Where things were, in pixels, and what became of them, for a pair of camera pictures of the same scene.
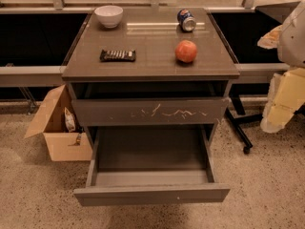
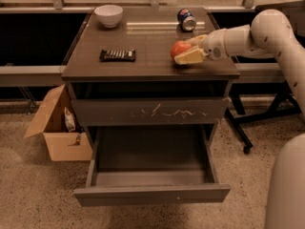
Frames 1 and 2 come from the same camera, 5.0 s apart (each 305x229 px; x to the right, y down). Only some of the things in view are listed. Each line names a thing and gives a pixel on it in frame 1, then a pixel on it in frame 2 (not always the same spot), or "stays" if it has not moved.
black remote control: [117, 55] stays
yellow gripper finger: [271, 40] to [213, 45]
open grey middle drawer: [150, 164] stays
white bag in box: [70, 119] stays
